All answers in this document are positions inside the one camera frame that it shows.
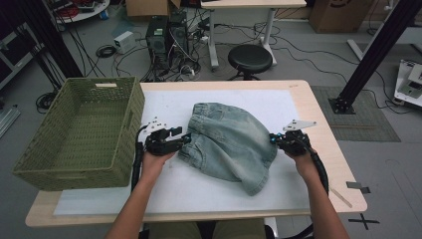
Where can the green woven basket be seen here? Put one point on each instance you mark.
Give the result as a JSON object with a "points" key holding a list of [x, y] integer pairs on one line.
{"points": [[86, 139]]}

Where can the white metal device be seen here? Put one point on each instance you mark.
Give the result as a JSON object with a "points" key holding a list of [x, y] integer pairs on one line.
{"points": [[409, 86]]}

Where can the black tape strip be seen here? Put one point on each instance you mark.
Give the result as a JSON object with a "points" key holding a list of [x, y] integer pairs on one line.
{"points": [[356, 186]]}

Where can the black computer tower green label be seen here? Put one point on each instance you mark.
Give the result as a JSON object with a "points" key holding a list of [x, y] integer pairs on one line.
{"points": [[156, 43]]}

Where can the black aluminium frame post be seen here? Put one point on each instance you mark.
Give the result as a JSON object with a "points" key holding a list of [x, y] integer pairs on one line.
{"points": [[375, 53], [49, 33]]}

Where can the white desk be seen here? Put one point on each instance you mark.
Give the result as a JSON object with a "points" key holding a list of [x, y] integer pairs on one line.
{"points": [[252, 3]]}

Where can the black round stool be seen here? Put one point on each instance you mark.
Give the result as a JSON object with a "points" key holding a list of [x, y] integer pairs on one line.
{"points": [[249, 58]]}

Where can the thin wooden stick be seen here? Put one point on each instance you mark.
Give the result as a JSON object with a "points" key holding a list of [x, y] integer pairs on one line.
{"points": [[341, 198]]}

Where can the person's right hand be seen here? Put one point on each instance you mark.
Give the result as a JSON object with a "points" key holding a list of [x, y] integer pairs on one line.
{"points": [[307, 164]]}

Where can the white foam mat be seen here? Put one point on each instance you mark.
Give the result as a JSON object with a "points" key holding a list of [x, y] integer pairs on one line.
{"points": [[215, 199]]}

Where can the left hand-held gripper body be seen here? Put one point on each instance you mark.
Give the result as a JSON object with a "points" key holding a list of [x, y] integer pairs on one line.
{"points": [[161, 144]]}

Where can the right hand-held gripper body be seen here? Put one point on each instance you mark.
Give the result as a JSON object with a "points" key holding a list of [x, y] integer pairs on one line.
{"points": [[295, 142]]}

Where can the person's left hand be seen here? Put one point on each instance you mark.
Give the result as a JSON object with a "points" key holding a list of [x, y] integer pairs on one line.
{"points": [[154, 167]]}

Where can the light blue denim shorts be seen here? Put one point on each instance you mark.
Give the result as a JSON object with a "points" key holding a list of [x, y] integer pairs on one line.
{"points": [[229, 146]]}

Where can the round white table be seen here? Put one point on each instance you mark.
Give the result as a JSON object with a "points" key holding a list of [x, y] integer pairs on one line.
{"points": [[86, 13]]}

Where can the white desk frame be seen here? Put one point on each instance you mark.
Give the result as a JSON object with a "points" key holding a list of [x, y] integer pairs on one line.
{"points": [[356, 48]]}

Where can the open cardboard box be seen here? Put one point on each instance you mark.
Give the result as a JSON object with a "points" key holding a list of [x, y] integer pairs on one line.
{"points": [[146, 8]]}

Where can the grey floor mat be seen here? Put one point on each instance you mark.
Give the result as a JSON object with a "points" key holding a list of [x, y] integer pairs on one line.
{"points": [[365, 126]]}

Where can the black tape cross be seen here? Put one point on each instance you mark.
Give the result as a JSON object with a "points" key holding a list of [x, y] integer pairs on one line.
{"points": [[364, 221]]}

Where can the small white box device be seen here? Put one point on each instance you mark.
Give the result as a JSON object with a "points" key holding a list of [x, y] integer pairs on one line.
{"points": [[124, 41]]}

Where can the person's khaki trousers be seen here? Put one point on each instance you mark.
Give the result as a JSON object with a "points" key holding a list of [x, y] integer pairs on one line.
{"points": [[172, 230]]}

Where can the grey equipment rack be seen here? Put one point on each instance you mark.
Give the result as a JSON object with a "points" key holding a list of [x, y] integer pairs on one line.
{"points": [[20, 59]]}

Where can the light wooden table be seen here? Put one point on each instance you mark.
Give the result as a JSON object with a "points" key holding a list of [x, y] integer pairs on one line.
{"points": [[331, 159]]}

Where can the aluminium profile bars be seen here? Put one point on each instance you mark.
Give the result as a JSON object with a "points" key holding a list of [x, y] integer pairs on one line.
{"points": [[8, 118]]}

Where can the large cardboard box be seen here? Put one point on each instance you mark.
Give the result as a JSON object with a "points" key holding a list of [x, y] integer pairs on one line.
{"points": [[338, 16]]}

